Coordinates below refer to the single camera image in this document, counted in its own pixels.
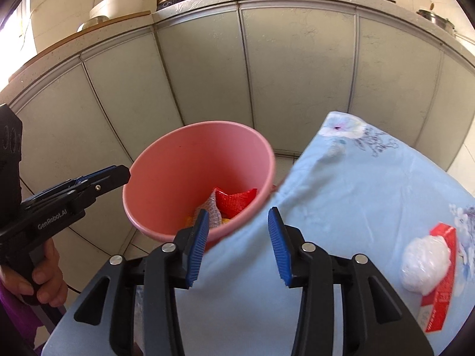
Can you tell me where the grey kitchen counter cabinet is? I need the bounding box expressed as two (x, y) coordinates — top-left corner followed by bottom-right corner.
(0, 0), (475, 268)

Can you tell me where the person's left forearm purple sleeve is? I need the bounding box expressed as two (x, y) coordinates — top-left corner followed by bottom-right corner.
(0, 285), (42, 344)

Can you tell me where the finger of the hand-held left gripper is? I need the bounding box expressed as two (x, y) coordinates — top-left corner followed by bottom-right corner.
(74, 166), (131, 204)
(72, 166), (121, 186)

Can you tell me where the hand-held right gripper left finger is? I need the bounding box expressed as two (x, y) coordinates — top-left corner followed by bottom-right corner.
(73, 209), (210, 356)

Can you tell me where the steel wool scourer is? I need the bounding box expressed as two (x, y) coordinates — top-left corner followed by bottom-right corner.
(193, 189), (224, 231)

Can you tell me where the yellow foam fruit net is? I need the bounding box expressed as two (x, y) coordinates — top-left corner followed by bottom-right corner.
(183, 212), (231, 228)

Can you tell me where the person's left hand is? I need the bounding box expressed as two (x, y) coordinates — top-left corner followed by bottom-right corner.
(0, 239), (69, 307)

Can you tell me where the pink plastic bin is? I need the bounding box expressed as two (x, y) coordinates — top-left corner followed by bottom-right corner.
(122, 120), (277, 253)

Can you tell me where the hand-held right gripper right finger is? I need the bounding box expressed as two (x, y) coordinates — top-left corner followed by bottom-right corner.
(268, 206), (435, 356)

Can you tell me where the white crumpled plastic bag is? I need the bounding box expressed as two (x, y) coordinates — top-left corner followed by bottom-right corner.
(400, 235), (452, 296)

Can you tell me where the steel bowl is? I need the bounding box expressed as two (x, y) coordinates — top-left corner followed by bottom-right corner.
(77, 15), (110, 32)

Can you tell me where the red foam fruit net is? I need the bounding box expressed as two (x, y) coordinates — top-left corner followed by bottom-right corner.
(215, 187), (259, 219)

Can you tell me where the red paper box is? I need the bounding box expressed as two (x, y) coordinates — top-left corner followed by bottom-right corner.
(421, 222), (458, 333)

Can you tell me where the white rice cooker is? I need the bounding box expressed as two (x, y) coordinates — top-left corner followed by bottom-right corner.
(89, 0), (144, 21)

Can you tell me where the light blue floral cloth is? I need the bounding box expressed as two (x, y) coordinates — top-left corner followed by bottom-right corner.
(41, 110), (475, 356)

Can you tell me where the steel pot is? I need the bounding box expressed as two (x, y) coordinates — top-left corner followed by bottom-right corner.
(417, 7), (457, 36)

